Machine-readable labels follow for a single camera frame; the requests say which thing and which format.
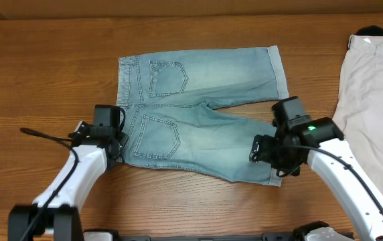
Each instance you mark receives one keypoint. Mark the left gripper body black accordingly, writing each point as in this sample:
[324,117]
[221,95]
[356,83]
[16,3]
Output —
[119,147]

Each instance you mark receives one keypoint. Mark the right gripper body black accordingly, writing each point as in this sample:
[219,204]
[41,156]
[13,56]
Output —
[285,159]

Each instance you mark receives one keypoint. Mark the light blue denim shorts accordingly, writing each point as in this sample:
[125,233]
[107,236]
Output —
[173,103]

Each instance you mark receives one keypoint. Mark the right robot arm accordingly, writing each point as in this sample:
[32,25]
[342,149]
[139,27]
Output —
[322,146]

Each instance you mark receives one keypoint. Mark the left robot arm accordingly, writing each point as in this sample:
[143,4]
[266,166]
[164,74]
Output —
[93,150]

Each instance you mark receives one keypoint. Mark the beige cotton shorts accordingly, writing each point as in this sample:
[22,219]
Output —
[359,112]

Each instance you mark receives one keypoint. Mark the black garment top right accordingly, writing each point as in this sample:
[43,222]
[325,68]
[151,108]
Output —
[372,30]

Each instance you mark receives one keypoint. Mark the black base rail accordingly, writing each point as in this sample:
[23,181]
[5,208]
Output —
[208,238]

